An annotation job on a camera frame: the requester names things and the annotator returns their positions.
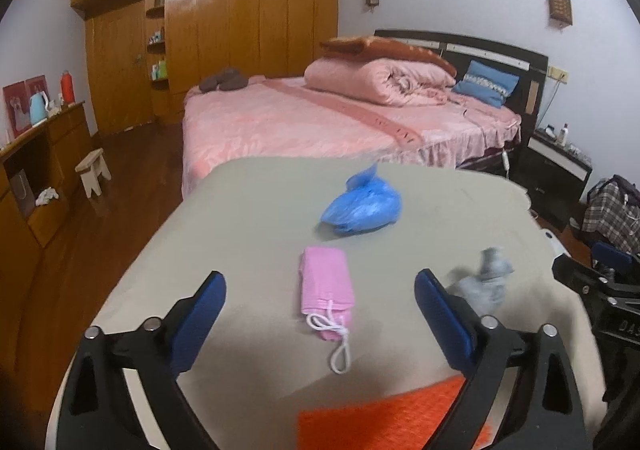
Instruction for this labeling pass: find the grey table cloth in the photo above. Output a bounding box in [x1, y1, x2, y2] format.
[47, 158, 604, 449]

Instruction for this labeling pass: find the wooden wardrobe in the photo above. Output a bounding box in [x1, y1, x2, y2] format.
[70, 0, 338, 136]

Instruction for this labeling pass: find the light blue kettle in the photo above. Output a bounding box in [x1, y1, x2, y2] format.
[29, 91, 49, 126]

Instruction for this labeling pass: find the white lotion bottle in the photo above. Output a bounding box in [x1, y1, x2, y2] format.
[558, 123, 568, 147]

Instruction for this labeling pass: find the wooden side cabinet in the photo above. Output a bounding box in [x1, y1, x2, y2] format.
[1, 104, 92, 328]

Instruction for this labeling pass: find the grey sock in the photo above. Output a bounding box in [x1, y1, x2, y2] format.
[447, 247, 514, 317]

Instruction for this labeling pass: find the plaid cloth covered chair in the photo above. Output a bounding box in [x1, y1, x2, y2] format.
[582, 175, 639, 255]

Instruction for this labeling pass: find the bed with pink sheet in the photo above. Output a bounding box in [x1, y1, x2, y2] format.
[181, 78, 522, 196]

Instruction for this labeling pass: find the black nightstand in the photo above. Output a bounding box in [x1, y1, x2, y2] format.
[512, 132, 592, 231]

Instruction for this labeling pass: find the small white stool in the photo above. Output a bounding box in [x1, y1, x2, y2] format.
[75, 148, 112, 199]

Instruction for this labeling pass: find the blue plastic bag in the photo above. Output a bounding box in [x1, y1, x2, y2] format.
[320, 164, 402, 235]

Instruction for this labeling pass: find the pink drawstring pouch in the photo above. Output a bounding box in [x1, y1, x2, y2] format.
[298, 245, 357, 374]

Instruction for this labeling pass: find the blue pillow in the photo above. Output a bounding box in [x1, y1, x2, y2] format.
[452, 60, 520, 108]

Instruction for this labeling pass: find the black headboard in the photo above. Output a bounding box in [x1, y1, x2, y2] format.
[374, 29, 549, 135]

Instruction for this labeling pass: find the wall lamp right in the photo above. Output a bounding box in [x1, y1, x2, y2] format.
[547, 0, 573, 27]

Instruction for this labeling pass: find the orange bubble wrap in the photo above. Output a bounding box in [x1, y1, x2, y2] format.
[296, 374, 464, 450]

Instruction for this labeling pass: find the red thermos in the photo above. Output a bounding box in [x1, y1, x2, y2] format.
[60, 70, 76, 105]

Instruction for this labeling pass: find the red picture frame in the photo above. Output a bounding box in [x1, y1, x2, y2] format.
[2, 74, 49, 138]

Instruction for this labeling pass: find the brown folded blanket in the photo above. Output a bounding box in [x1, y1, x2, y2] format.
[320, 36, 457, 78]

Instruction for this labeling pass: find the folded pink quilt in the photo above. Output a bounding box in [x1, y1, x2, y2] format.
[304, 58, 456, 107]

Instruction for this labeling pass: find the dark neck pillow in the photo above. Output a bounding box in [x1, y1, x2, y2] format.
[198, 68, 248, 93]

